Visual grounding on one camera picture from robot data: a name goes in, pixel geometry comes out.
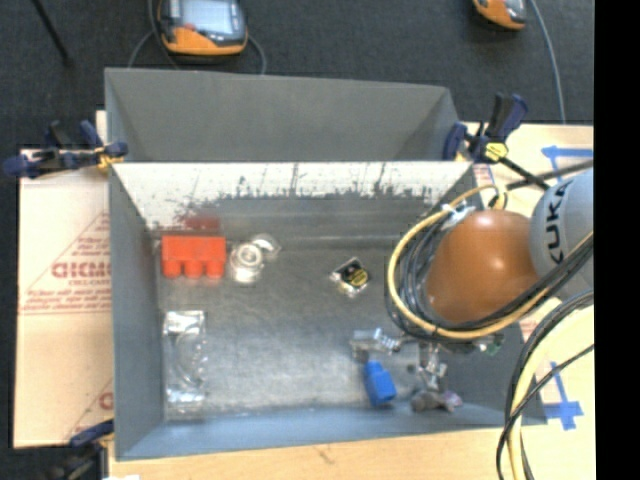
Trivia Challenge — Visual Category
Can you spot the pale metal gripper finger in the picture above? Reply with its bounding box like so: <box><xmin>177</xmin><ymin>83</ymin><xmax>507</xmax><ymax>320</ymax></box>
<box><xmin>415</xmin><ymin>348</ymin><xmax>449</xmax><ymax>395</ymax></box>
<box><xmin>348</xmin><ymin>327</ymin><xmax>404</xmax><ymax>356</ymax></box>

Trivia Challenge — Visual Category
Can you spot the grey purple lump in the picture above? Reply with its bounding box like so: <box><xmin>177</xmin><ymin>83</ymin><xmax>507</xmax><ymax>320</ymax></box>
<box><xmin>410</xmin><ymin>388</ymin><xmax>464</xmax><ymax>414</ymax></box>

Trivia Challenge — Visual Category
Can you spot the blue plastic block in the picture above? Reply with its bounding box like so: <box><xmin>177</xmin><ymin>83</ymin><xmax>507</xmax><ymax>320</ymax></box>
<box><xmin>363</xmin><ymin>360</ymin><xmax>398</xmax><ymax>409</ymax></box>

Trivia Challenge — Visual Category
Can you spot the black and yellow small packet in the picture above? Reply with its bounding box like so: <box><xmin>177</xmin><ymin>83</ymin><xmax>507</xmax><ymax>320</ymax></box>
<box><xmin>329</xmin><ymin>256</ymin><xmax>372</xmax><ymax>299</ymax></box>

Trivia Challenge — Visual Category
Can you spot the grey metal bin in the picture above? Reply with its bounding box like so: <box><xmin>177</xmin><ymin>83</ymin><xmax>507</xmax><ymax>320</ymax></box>
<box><xmin>103</xmin><ymin>66</ymin><xmax>547</xmax><ymax>462</ymax></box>

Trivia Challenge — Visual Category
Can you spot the clear glass jar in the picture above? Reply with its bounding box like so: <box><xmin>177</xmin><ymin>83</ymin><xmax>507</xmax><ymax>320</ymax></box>
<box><xmin>228</xmin><ymin>232</ymin><xmax>282</xmax><ymax>285</ymax></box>

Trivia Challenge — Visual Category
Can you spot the clear plastic packet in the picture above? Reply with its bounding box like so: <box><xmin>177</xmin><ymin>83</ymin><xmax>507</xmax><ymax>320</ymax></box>
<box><xmin>161</xmin><ymin>309</ymin><xmax>209</xmax><ymax>422</ymax></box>

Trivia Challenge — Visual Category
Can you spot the red toy building brick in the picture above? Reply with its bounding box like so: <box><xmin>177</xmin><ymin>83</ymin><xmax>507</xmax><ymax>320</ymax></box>
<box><xmin>160</xmin><ymin>234</ymin><xmax>228</xmax><ymax>281</ymax></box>

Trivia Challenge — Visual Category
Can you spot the brown cardboard board red print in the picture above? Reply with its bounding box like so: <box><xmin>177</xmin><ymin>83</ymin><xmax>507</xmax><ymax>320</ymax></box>
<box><xmin>11</xmin><ymin>109</ymin><xmax>117</xmax><ymax>450</ymax></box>

